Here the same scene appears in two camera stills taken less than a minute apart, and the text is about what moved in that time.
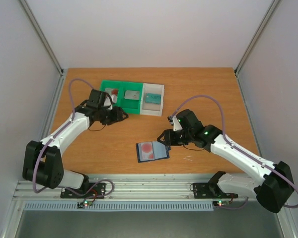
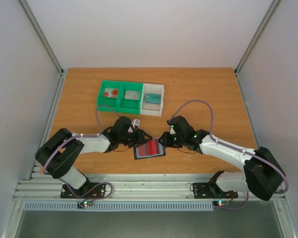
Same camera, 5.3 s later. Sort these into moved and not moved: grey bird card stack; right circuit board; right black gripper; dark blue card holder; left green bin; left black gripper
Moved: left black gripper; dark blue card holder
Not moved: right black gripper; grey bird card stack; right circuit board; left green bin
